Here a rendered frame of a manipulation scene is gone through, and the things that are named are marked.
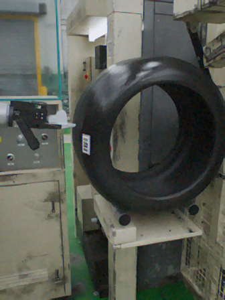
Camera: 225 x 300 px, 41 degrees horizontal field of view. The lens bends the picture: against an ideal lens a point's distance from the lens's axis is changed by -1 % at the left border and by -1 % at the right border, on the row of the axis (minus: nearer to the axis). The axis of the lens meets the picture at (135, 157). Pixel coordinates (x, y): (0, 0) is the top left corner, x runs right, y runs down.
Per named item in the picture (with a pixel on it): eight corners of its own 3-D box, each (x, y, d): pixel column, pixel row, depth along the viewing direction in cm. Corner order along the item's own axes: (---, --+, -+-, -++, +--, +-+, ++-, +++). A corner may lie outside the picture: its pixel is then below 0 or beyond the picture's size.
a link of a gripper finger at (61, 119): (78, 112, 98) (49, 110, 95) (76, 130, 100) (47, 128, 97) (76, 111, 101) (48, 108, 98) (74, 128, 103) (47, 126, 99)
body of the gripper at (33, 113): (49, 104, 94) (9, 100, 90) (47, 131, 96) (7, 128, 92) (48, 102, 101) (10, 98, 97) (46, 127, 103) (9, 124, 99)
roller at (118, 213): (103, 193, 139) (96, 187, 137) (110, 185, 139) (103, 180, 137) (124, 228, 107) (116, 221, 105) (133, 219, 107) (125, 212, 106)
